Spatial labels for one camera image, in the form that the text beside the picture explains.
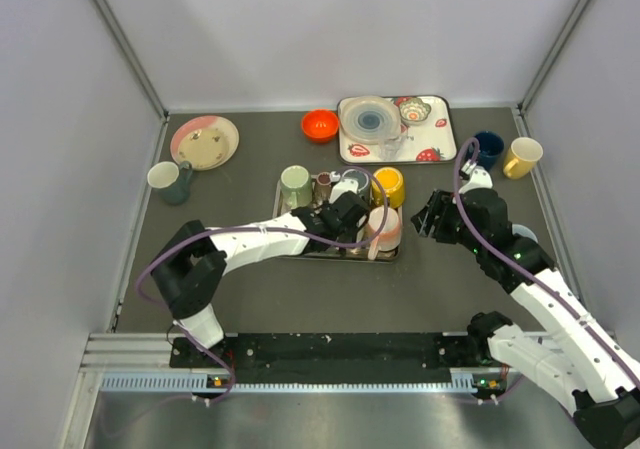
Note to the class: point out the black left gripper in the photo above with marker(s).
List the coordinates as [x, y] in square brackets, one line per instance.
[353, 216]

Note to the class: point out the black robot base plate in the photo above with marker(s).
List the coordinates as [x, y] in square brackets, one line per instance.
[335, 358]

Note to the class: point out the dark teal mug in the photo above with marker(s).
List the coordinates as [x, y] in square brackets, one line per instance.
[171, 181]

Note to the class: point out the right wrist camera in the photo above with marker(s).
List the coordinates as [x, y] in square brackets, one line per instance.
[474, 176]

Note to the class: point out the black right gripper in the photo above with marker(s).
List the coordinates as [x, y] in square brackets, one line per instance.
[437, 217]

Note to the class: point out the bright yellow mug black handle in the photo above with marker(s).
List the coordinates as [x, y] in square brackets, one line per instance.
[392, 181]

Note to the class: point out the small cream plate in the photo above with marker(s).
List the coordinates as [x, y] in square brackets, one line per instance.
[207, 148]

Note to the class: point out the navy blue ceramic mug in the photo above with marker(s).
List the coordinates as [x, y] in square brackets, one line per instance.
[491, 146]

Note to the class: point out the white strawberry pattern tray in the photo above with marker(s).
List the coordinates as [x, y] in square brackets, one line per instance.
[430, 142]

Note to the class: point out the grey mug black handle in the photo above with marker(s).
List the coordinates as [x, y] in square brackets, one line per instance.
[363, 182]

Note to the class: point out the clear drinking glass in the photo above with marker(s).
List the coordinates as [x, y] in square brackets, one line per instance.
[390, 148]

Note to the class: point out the pale yellow ceramic mug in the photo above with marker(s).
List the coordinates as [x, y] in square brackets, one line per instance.
[522, 156]

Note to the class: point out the orange bowl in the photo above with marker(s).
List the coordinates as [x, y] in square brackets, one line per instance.
[320, 126]

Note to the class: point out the small patterned bowl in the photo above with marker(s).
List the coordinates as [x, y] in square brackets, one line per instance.
[413, 110]

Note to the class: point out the brown ceramic mug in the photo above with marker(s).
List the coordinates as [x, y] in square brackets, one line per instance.
[322, 188]

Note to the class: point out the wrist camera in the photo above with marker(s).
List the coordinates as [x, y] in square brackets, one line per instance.
[474, 176]
[342, 183]

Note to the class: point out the pink ceramic mug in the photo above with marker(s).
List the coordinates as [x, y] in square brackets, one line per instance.
[385, 236]

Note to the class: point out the light green ceramic mug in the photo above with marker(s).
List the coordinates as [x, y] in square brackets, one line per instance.
[296, 186]

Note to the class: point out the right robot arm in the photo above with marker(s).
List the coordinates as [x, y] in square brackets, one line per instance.
[590, 375]

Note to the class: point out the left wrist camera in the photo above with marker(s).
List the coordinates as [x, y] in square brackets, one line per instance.
[342, 183]

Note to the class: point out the pink cream large plate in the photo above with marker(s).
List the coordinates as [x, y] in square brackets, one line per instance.
[202, 122]

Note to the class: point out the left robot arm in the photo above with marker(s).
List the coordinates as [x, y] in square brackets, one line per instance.
[190, 267]

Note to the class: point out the light blue footed cup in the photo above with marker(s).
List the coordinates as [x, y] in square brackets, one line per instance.
[523, 231]

